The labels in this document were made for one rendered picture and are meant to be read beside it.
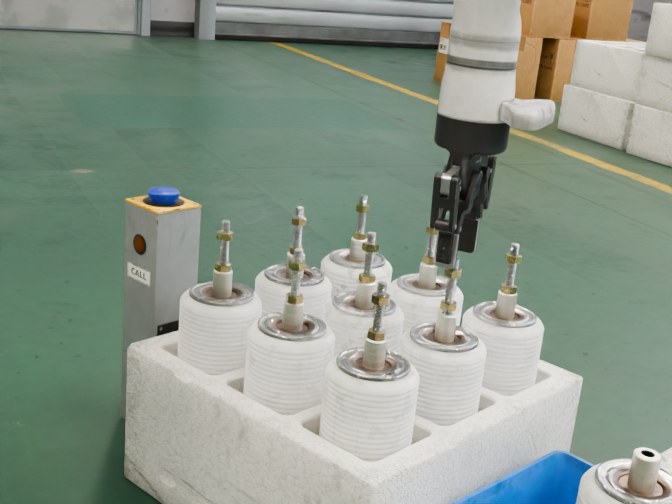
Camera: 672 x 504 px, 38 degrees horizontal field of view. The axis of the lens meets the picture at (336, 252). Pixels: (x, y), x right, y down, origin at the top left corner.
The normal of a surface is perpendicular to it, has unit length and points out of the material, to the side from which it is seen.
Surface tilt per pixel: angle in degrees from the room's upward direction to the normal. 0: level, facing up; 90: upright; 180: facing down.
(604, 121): 90
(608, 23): 90
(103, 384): 0
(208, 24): 90
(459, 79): 82
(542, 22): 90
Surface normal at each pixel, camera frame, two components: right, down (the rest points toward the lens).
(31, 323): 0.09, -0.95
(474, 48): -0.40, 0.25
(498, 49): 0.26, 0.32
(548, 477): 0.69, 0.25
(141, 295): -0.69, 0.17
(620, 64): -0.89, 0.06
